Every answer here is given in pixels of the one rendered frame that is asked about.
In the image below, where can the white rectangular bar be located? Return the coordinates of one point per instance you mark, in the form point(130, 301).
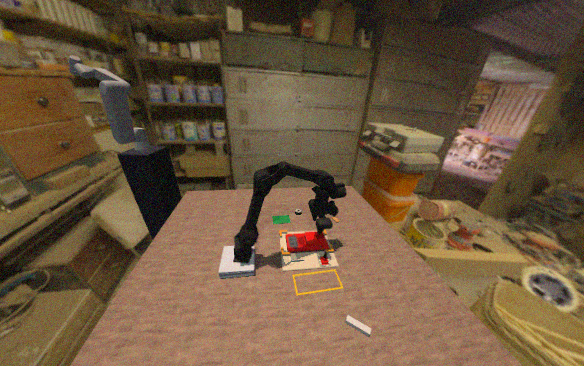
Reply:
point(358, 325)

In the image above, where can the green flat mat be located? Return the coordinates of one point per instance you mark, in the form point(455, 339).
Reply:
point(281, 219)

